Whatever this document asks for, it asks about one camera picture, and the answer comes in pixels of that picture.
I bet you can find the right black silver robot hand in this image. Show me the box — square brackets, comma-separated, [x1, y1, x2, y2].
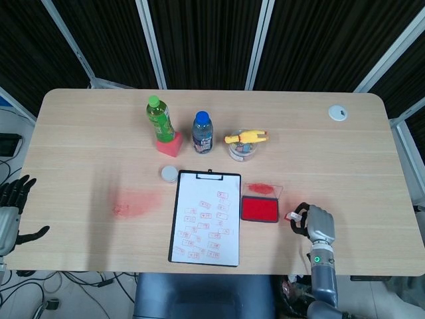
[289, 201, 337, 245]

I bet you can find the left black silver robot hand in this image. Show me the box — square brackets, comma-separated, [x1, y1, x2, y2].
[0, 175, 50, 257]

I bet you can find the red ink pad clear lid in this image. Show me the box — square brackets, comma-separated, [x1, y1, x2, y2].
[240, 181, 284, 224]

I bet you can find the black device on stand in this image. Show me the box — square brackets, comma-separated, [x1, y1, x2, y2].
[0, 133, 25, 158]

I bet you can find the black trash bin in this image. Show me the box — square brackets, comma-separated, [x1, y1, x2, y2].
[276, 274, 315, 319]

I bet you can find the clear plastic jar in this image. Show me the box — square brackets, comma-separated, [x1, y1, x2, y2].
[227, 141, 258, 163]

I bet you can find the yellow rubber chicken toy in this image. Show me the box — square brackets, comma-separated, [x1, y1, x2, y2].
[224, 129, 270, 146]

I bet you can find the black clipboard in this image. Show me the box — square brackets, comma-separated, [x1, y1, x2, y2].
[167, 169, 242, 268]

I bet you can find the white paper with red stamps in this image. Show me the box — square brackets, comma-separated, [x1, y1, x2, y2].
[171, 171, 240, 266]

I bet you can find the blue cap drink bottle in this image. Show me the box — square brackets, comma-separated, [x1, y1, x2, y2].
[192, 110, 214, 156]

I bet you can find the small grey round lid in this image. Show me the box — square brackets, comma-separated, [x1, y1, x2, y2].
[161, 165, 179, 184]

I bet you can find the pink foam cube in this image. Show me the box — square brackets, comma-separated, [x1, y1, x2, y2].
[155, 130, 185, 158]

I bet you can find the green tea bottle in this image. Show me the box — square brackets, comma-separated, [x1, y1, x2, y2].
[146, 95, 176, 144]

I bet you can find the black table frame bar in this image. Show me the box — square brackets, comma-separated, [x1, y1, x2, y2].
[350, 274, 393, 282]

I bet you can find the white round cable grommet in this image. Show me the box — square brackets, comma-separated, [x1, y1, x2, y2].
[327, 104, 349, 122]

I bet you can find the white partition frame post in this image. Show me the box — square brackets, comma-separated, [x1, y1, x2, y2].
[135, 0, 167, 90]
[41, 0, 98, 89]
[244, 0, 275, 90]
[353, 13, 425, 94]

